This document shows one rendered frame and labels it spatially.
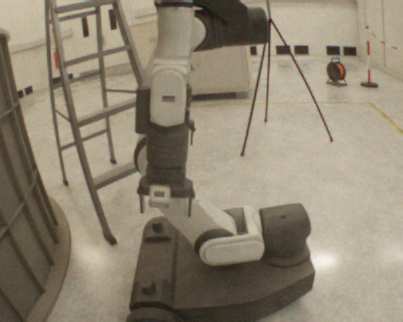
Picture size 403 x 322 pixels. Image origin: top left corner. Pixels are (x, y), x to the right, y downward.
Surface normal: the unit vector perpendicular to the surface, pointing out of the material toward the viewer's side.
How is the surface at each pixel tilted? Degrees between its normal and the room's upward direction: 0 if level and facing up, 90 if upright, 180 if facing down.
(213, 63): 90
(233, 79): 90
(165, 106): 90
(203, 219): 90
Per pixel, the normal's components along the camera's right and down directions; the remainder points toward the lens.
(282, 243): 0.02, 0.41
